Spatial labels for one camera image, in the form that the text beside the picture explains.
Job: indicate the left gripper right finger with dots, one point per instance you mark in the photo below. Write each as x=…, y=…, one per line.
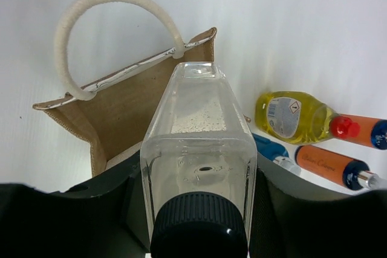
x=296, y=218

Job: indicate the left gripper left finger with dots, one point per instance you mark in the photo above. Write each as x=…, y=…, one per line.
x=101, y=217

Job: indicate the orange spray bottle blue top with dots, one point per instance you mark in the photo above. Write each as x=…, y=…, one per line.
x=276, y=153

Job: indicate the yellow dish soap bottle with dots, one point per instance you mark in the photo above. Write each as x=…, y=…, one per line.
x=299, y=118

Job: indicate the clear square bottle dark cap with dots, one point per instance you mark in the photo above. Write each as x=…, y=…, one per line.
x=198, y=165

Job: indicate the orange pump bottle navy top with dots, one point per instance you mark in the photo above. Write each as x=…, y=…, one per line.
x=372, y=132

